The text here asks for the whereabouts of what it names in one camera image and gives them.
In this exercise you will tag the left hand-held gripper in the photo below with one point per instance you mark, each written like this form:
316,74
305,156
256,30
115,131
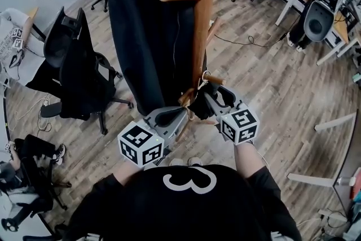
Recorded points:
141,144

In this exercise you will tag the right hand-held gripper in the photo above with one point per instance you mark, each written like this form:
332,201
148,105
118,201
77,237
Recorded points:
239,127

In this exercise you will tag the black umbrella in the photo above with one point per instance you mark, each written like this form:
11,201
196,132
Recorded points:
201,107

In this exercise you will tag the wooden coat stand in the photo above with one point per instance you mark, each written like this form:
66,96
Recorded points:
203,11

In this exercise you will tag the person's right forearm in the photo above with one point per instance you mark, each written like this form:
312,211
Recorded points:
249,159

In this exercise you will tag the person's left forearm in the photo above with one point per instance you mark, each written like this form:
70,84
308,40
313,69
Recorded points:
127,173

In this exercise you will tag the black hanging coat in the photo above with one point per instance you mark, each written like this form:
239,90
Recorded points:
141,31

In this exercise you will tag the person's white shoe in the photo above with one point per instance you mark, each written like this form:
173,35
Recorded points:
195,161
176,161

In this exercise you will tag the person's black printed t-shirt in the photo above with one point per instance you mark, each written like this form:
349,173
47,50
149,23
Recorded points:
183,211

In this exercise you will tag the dark desk with white legs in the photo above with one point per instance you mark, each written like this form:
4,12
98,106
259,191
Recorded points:
310,179

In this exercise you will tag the black office chair with jacket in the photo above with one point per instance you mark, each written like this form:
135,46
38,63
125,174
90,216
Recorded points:
76,70

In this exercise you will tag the white and black robot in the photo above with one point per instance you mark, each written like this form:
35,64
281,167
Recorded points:
320,14

